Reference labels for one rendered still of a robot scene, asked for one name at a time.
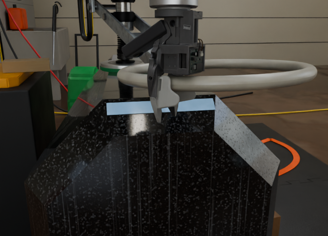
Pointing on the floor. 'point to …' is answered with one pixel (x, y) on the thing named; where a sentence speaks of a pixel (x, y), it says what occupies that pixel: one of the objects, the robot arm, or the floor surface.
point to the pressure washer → (80, 75)
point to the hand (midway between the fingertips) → (164, 113)
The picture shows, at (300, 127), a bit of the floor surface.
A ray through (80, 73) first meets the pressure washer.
